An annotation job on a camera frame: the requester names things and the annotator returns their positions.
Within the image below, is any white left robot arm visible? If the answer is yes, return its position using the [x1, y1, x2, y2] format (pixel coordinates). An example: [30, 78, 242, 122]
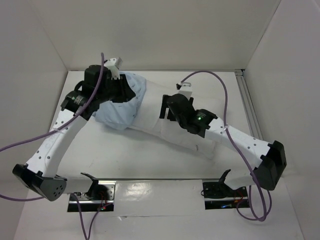
[12, 61, 136, 202]

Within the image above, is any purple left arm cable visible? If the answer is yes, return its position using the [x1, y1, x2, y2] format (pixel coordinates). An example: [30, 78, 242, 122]
[0, 52, 113, 240]

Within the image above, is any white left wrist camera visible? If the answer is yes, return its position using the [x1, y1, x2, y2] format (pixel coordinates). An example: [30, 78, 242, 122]
[104, 57, 123, 80]

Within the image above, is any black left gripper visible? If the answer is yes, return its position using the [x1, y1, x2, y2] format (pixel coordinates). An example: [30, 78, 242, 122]
[97, 74, 137, 104]

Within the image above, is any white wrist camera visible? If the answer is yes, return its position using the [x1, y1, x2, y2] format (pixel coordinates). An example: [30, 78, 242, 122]
[176, 82, 193, 100]
[104, 57, 123, 80]

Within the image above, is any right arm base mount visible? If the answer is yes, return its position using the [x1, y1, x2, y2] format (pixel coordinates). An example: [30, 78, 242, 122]
[200, 180, 250, 210]

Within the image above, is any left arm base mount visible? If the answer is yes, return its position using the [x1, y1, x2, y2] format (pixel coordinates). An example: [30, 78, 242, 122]
[67, 181, 116, 213]

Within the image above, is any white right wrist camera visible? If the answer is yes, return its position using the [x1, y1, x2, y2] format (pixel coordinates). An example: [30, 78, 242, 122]
[176, 82, 193, 100]

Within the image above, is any light blue pillowcase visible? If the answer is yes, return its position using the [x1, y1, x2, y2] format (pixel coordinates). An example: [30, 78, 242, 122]
[93, 71, 147, 131]

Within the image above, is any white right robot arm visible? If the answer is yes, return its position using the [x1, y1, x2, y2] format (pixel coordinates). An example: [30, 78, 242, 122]
[159, 93, 287, 196]

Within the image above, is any aluminium rail right side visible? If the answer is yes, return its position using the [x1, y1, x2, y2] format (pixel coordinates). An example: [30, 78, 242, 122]
[234, 69, 263, 140]

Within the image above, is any white pillow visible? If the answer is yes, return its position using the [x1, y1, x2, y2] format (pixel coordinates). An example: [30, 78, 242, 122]
[129, 80, 216, 160]

